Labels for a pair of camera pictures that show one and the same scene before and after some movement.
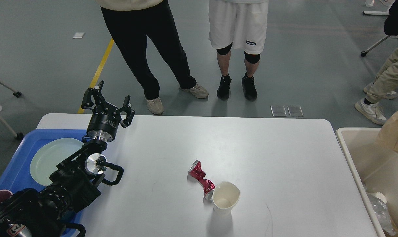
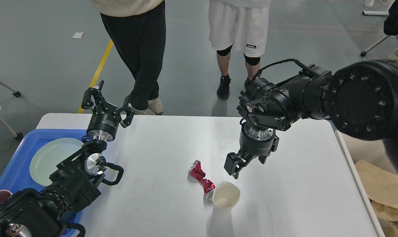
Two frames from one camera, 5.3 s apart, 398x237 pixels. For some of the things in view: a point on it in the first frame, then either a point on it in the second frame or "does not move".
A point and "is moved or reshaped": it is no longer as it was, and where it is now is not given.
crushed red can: (195, 170) does not move
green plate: (48, 155) does not move
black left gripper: (104, 124) does not move
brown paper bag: (395, 135) is moved or reshaped
